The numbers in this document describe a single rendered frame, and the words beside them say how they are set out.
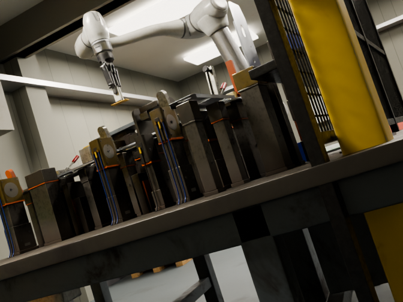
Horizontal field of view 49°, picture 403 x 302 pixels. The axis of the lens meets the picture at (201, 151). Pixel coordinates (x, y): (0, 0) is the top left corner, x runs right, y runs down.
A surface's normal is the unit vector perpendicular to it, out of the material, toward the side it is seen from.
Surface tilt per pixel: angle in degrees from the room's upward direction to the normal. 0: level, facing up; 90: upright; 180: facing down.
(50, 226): 90
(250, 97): 90
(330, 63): 90
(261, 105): 90
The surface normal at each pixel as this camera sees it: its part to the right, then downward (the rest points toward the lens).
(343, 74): -0.50, 0.09
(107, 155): 0.81, -0.31
